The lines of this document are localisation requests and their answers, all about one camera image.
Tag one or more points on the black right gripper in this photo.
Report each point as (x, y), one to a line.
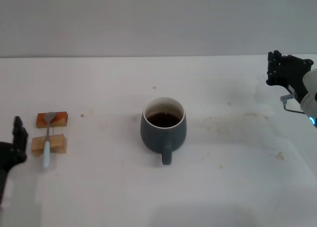
(292, 75)

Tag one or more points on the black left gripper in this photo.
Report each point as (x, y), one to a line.
(7, 155)

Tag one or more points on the grey ceramic mug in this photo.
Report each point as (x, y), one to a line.
(153, 137)

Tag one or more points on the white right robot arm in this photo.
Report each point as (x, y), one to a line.
(310, 93)

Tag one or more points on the light wooden notched block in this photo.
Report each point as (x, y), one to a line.
(58, 144)

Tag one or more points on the reddish brown wooden block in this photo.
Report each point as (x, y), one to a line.
(60, 119)

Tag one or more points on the dark brown coffee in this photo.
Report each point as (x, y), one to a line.
(163, 120)

